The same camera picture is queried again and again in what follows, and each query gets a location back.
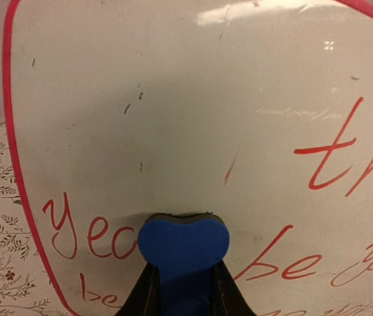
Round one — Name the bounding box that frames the floral table mat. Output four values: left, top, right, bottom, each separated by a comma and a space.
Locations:
0, 124, 67, 315

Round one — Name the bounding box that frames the blue whiteboard eraser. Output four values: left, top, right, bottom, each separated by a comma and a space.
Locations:
137, 213, 230, 315

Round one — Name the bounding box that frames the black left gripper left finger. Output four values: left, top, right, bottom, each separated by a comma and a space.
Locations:
115, 263, 160, 316

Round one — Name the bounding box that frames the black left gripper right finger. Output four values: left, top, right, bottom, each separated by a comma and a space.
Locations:
211, 261, 256, 316

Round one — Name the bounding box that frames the pink framed whiteboard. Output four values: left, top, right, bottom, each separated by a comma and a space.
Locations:
3, 1, 373, 315

